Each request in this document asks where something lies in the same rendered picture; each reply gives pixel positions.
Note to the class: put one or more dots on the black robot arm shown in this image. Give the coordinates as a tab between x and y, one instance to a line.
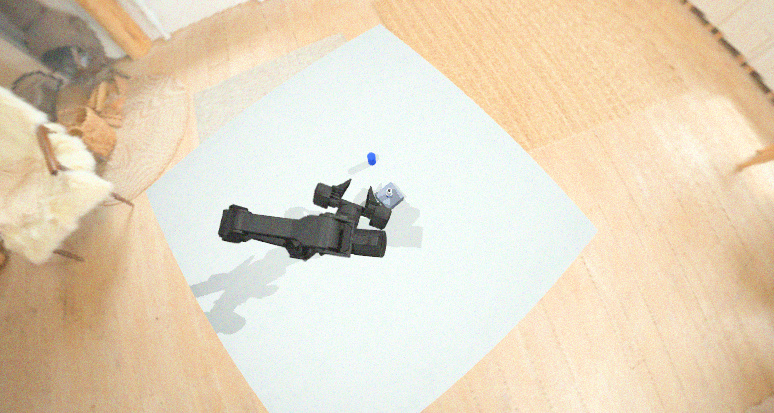
327	233

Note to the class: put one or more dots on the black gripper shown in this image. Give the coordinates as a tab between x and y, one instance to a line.
325	196

